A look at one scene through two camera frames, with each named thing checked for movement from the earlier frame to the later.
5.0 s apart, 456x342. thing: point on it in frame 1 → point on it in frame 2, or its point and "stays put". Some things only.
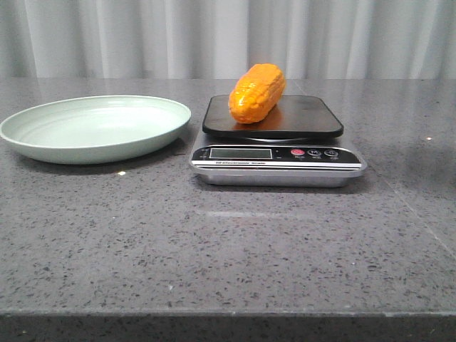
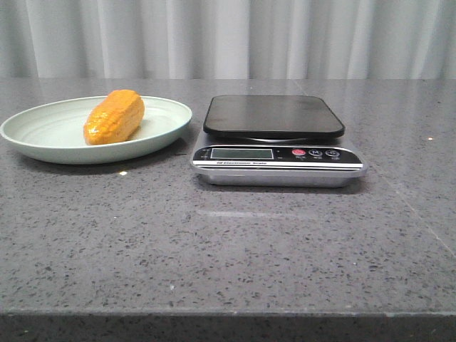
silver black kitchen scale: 299,144 stays put
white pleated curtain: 219,39 stays put
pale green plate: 95,130 stays put
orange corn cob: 256,92 → 114,117
